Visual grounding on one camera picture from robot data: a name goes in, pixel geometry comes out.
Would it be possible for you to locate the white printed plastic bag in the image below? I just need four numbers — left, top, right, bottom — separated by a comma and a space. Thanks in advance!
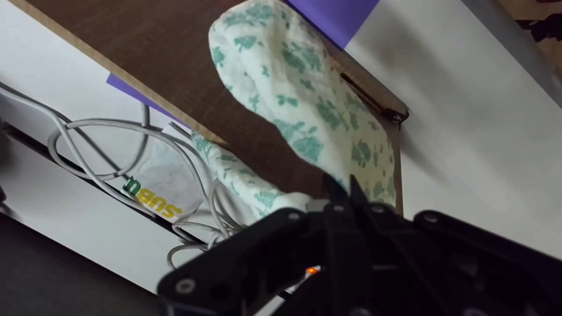
119, 136, 209, 224

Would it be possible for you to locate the brown wooden stand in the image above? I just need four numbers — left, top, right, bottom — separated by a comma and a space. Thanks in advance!
8, 0, 411, 217

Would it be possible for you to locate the white green floral cloth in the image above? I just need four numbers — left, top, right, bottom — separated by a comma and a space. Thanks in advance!
189, 0, 400, 226

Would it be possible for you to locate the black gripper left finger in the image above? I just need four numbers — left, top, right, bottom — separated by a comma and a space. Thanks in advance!
156, 171, 360, 316

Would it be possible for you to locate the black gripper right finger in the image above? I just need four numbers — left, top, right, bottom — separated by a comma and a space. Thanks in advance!
347, 173, 562, 316

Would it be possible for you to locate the white cable bundle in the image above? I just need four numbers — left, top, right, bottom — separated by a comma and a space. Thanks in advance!
0, 80, 242, 270

